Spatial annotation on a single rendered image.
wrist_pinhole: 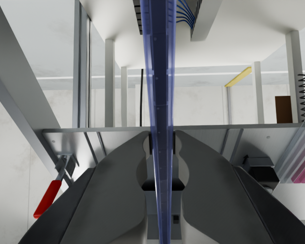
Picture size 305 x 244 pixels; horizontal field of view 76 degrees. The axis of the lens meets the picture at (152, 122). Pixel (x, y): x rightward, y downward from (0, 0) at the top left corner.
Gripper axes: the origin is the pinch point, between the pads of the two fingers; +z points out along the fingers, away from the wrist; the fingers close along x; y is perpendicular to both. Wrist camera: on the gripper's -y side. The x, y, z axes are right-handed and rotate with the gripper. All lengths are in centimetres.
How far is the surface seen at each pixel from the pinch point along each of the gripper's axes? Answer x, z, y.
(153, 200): -2.0, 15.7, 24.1
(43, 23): -97, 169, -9
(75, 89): -24.1, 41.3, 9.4
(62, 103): -188, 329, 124
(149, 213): -2.7, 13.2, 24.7
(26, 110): -19.0, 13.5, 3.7
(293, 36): 46, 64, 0
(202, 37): 13, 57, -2
